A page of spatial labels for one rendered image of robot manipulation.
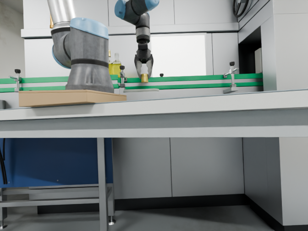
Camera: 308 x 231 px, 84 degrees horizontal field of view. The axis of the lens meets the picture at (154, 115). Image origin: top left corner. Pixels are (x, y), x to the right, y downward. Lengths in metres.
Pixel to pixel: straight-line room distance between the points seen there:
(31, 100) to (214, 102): 0.47
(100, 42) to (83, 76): 0.12
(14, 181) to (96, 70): 0.94
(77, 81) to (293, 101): 0.52
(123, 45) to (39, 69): 0.66
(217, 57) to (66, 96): 1.18
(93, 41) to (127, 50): 0.79
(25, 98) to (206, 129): 0.49
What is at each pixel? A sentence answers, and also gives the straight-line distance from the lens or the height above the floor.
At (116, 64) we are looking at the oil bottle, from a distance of 1.18.
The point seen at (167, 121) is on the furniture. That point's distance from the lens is 0.44.
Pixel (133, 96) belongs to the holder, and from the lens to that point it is 0.81.
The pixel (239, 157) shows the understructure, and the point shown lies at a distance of 1.48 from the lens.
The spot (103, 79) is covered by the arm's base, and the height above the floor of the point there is 0.83.
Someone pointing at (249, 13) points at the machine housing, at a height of 1.38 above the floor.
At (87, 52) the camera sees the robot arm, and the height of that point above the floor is 0.91.
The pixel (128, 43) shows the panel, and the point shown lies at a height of 1.26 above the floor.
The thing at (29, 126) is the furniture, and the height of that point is 0.69.
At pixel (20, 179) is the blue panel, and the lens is 1.31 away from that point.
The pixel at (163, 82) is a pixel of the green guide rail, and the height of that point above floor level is 0.93.
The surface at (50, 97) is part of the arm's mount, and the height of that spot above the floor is 0.77.
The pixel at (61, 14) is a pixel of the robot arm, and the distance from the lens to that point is 0.75.
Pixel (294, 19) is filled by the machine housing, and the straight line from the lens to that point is 1.30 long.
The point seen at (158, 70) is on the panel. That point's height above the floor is 1.05.
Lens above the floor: 0.71
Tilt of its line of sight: 1 degrees up
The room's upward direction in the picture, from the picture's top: 2 degrees counter-clockwise
